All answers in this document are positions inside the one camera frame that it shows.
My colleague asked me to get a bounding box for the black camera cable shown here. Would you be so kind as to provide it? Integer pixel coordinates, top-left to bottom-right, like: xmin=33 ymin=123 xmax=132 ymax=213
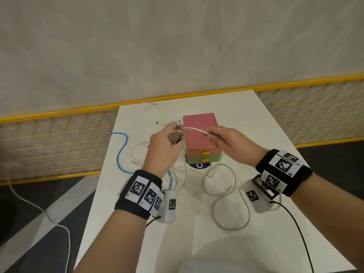
xmin=268 ymin=200 xmax=315 ymax=273
xmin=145 ymin=215 xmax=161 ymax=228

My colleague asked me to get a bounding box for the small grey adapter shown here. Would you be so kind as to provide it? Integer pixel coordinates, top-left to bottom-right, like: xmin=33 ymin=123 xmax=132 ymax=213
xmin=169 ymin=125 xmax=184 ymax=144

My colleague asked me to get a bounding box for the white floor cable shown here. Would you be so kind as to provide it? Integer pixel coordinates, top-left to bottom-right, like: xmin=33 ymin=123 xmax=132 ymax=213
xmin=8 ymin=183 xmax=71 ymax=273

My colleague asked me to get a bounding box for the blue cable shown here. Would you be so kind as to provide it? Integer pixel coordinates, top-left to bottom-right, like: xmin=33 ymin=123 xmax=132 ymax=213
xmin=106 ymin=132 xmax=173 ymax=191

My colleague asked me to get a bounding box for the person's left forearm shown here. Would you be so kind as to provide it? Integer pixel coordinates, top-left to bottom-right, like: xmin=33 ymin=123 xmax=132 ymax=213
xmin=73 ymin=207 xmax=155 ymax=273

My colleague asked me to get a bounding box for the yellow wire mesh fence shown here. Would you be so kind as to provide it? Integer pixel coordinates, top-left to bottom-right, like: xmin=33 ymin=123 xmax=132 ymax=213
xmin=0 ymin=73 xmax=364 ymax=187

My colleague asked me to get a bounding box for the person's right forearm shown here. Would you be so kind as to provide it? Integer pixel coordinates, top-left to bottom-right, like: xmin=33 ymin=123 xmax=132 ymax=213
xmin=289 ymin=171 xmax=364 ymax=273

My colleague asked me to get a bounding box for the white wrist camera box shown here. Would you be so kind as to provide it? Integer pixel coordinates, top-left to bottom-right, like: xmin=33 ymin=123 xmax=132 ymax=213
xmin=241 ymin=174 xmax=278 ymax=214
xmin=155 ymin=190 xmax=177 ymax=224

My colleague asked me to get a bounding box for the person's right hand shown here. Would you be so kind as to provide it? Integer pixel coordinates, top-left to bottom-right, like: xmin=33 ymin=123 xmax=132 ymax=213
xmin=206 ymin=126 xmax=270 ymax=168

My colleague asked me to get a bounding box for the black marker wristband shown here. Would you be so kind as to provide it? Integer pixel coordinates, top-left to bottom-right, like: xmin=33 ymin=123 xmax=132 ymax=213
xmin=255 ymin=149 xmax=314 ymax=198
xmin=114 ymin=169 xmax=165 ymax=220

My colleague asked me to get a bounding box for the white charging cable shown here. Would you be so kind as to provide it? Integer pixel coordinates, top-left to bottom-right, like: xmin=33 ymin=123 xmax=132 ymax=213
xmin=181 ymin=126 xmax=251 ymax=232

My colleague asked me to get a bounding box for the thin white cable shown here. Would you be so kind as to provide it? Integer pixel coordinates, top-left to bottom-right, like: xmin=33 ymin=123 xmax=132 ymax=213
xmin=131 ymin=141 xmax=187 ymax=194

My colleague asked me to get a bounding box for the pink orange green drawer box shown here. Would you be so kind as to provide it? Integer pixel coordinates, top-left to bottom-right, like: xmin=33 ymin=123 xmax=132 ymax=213
xmin=183 ymin=112 xmax=224 ymax=165

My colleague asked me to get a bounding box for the person's left hand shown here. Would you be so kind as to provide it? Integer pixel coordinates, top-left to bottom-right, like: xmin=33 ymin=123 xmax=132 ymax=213
xmin=141 ymin=122 xmax=184 ymax=180

